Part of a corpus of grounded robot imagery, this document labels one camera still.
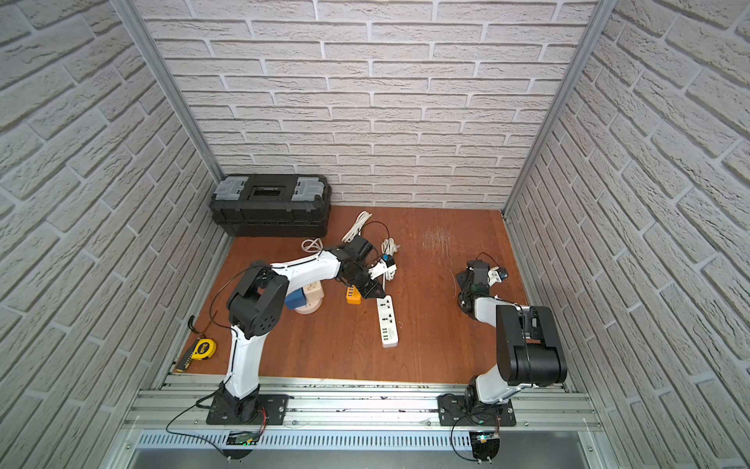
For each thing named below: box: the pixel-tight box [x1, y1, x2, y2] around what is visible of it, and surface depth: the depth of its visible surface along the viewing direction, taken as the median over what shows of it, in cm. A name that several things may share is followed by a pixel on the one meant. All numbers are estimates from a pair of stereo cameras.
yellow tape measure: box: [175, 338, 217, 373], surface depth 83 cm
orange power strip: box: [345, 285, 363, 305], surface depth 94 cm
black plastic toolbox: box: [209, 173, 333, 238], surface depth 103 cm
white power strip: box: [376, 295, 399, 348], surface depth 89 cm
